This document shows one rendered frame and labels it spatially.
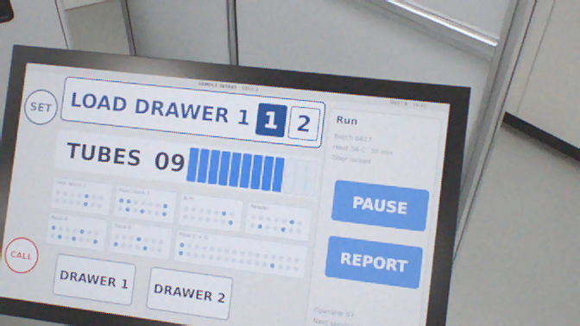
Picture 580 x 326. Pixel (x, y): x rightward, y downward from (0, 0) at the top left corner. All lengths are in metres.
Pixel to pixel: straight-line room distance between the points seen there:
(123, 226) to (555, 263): 1.82
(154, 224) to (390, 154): 0.27
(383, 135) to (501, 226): 1.73
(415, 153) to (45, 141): 0.41
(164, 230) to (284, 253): 0.14
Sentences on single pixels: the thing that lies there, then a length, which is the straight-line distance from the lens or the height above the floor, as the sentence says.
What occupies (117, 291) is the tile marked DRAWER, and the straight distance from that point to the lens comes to 0.63.
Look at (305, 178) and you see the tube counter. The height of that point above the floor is 1.11.
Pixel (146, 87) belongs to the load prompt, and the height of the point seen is 1.17.
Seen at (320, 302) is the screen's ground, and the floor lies 1.01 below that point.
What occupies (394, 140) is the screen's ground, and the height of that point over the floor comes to 1.15.
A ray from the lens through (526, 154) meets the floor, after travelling 2.71.
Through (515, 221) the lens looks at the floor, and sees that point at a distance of 2.32.
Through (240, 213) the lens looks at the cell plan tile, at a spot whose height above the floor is 1.08.
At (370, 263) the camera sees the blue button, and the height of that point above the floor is 1.05.
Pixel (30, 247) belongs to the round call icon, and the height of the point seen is 1.02.
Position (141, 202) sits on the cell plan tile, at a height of 1.07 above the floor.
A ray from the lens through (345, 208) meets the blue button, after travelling 0.56.
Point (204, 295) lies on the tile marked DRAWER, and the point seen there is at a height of 1.00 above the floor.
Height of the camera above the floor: 1.47
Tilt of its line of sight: 38 degrees down
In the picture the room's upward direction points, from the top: 1 degrees clockwise
